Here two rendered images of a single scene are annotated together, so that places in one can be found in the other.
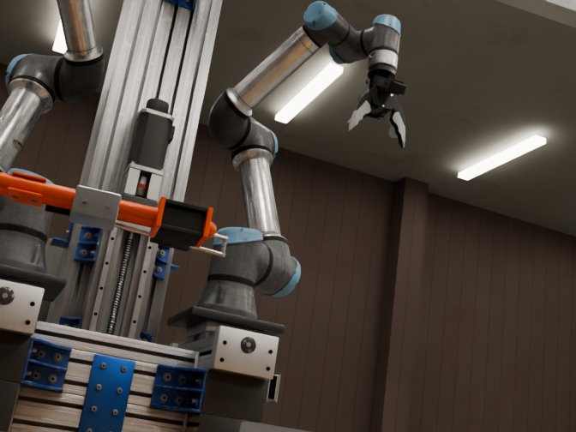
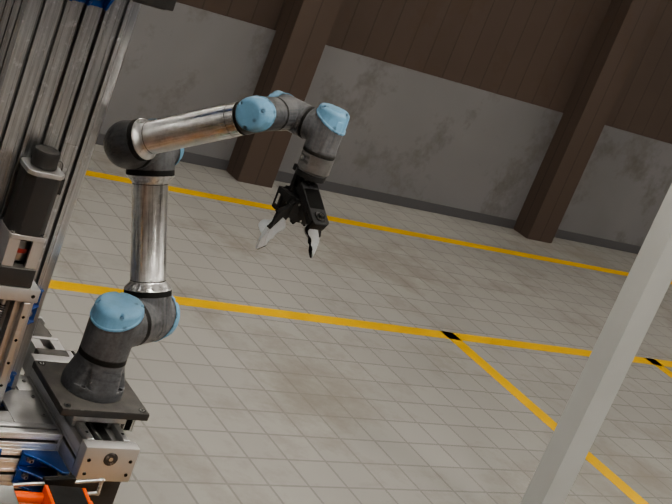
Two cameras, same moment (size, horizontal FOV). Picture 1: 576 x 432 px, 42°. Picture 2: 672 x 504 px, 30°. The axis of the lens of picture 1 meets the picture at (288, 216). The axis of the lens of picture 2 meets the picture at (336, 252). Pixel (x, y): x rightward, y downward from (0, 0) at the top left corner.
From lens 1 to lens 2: 1.95 m
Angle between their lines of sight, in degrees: 38
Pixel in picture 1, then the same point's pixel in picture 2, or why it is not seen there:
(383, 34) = (323, 139)
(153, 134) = (39, 199)
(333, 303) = not seen: outside the picture
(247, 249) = (125, 337)
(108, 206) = not seen: outside the picture
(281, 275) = (157, 336)
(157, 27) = (57, 36)
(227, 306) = (96, 394)
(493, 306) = not seen: outside the picture
